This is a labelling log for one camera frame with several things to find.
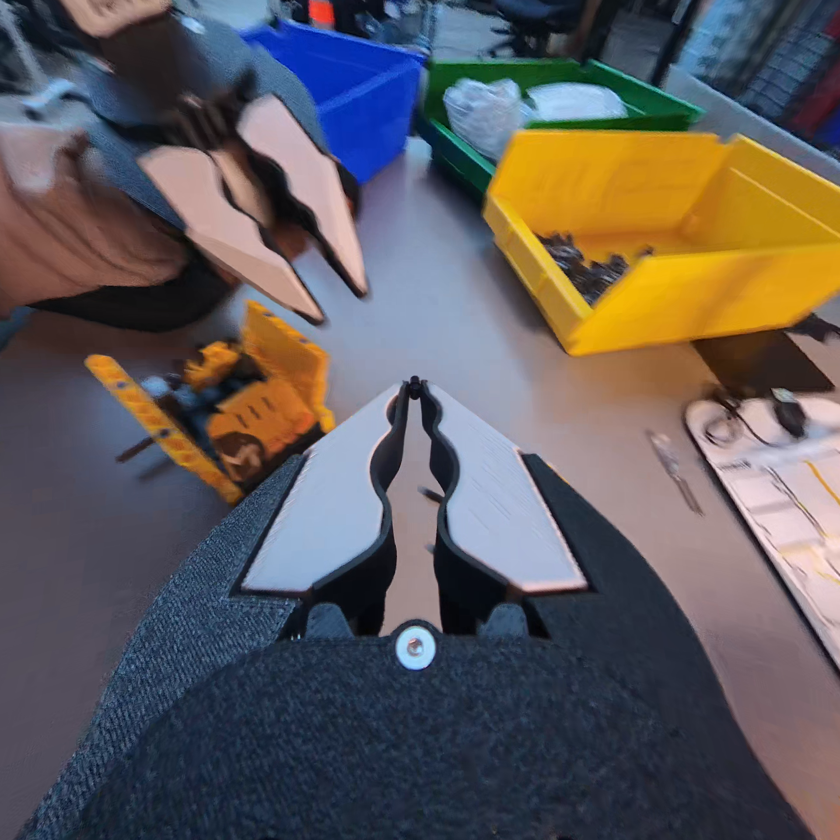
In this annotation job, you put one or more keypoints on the black flat square pad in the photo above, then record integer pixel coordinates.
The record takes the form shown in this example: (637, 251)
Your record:
(761, 361)

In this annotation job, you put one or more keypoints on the yellow plastic bin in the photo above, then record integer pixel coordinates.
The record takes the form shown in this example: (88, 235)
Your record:
(689, 302)

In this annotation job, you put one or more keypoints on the rack of coloured storage bins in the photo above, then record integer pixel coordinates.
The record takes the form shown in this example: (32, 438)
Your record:
(787, 72)

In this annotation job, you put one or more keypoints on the yellow toy robot model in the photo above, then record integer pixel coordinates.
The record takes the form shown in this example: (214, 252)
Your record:
(262, 407)

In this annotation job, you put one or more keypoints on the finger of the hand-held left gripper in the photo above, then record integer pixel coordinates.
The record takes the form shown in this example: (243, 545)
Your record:
(308, 170)
(223, 223)

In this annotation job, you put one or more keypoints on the clear bubble wrap bundle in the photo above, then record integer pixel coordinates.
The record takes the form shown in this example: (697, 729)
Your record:
(577, 102)
(482, 115)

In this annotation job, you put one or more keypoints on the white book stand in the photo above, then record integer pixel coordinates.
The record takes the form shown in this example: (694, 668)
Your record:
(787, 525)

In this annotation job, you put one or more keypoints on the grey desk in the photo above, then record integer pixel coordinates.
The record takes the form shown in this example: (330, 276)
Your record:
(459, 295)

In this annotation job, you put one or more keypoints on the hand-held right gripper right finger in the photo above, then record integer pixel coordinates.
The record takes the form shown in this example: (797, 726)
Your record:
(512, 525)

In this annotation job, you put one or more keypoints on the heap of grey connector pieces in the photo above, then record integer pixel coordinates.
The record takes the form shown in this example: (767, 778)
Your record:
(590, 269)

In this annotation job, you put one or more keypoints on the person's left forearm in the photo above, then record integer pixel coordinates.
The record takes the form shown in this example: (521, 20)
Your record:
(79, 229)

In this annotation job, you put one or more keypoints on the black office chair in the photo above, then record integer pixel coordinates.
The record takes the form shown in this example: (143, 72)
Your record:
(538, 13)

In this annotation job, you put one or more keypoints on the green plastic bin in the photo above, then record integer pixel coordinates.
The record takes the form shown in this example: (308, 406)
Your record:
(459, 157)

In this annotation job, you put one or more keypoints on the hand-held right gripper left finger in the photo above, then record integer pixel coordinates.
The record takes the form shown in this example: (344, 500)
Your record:
(321, 525)

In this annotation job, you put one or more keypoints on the blue plastic bin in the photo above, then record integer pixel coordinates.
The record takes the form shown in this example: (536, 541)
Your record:
(367, 98)

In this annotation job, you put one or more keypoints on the orange traffic cone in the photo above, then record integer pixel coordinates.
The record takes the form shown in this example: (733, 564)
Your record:
(321, 13)

